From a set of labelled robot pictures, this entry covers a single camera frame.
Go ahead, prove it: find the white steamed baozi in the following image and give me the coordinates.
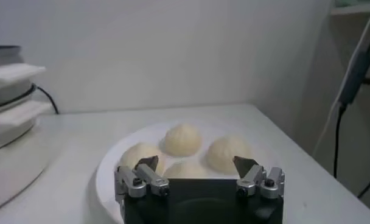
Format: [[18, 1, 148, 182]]
[[162, 160, 209, 180], [164, 123, 203, 158], [205, 136, 255, 176], [119, 142, 167, 177]]

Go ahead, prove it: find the white electric cooker base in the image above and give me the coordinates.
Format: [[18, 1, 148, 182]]
[[0, 99, 54, 214]]

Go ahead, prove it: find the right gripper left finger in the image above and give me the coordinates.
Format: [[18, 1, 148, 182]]
[[114, 155, 170, 211]]

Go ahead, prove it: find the black inline power adapter cable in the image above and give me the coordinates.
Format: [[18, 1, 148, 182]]
[[333, 18, 370, 198]]

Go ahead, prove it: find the white round plate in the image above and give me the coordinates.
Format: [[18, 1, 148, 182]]
[[95, 119, 283, 224]]

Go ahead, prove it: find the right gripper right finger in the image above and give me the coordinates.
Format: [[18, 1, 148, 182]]
[[232, 155, 285, 200]]

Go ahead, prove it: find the thin white cable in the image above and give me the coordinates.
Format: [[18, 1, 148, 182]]
[[312, 9, 370, 158]]

